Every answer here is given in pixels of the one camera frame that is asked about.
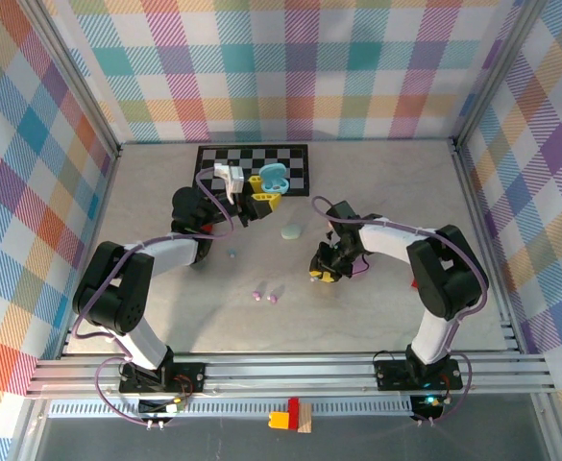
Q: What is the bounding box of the black grey chessboard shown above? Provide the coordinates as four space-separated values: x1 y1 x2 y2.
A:
191 143 310 199

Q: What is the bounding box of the tan toy brick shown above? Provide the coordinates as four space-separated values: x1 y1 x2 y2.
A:
296 401 314 435

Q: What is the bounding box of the small electronics board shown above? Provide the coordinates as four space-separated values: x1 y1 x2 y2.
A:
137 396 189 418
408 393 444 420

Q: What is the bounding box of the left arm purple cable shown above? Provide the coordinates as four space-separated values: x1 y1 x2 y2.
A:
66 167 236 429

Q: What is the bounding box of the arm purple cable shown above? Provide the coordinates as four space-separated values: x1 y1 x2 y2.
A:
66 167 236 429
311 194 491 428

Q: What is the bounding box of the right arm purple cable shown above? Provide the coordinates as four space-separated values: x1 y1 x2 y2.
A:
311 194 491 428

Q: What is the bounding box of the aluminium mounting rail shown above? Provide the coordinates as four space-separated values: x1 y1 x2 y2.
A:
24 352 558 400

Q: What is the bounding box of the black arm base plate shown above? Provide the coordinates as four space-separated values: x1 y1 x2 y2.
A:
118 362 208 396
373 357 465 392

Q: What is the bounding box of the aluminium side rail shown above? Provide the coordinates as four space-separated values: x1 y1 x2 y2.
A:
451 138 525 354

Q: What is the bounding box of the white slotted cable duct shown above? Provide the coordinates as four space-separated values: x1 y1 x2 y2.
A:
47 400 414 420

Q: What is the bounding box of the aluminium frame post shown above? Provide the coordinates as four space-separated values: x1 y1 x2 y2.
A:
452 0 553 154
18 0 123 158

